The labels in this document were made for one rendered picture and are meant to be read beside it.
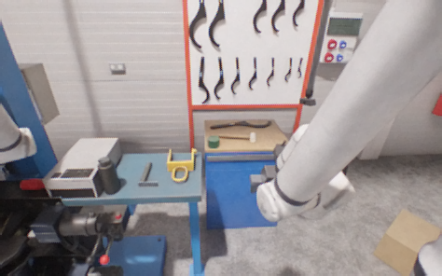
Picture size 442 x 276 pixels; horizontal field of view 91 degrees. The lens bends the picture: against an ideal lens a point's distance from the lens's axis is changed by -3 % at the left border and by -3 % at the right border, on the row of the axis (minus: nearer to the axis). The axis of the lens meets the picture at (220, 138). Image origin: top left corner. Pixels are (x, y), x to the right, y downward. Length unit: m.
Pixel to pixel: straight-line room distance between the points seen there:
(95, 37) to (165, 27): 0.76
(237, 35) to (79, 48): 1.73
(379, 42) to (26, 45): 3.23
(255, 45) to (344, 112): 2.45
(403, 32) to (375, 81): 0.05
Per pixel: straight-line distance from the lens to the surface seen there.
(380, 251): 2.61
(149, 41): 2.77
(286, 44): 2.84
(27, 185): 1.51
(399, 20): 0.29
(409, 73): 0.30
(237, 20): 2.69
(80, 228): 1.35
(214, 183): 1.99
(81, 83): 3.14
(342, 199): 0.60
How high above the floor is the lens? 1.90
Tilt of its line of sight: 29 degrees down
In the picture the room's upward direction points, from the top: 1 degrees clockwise
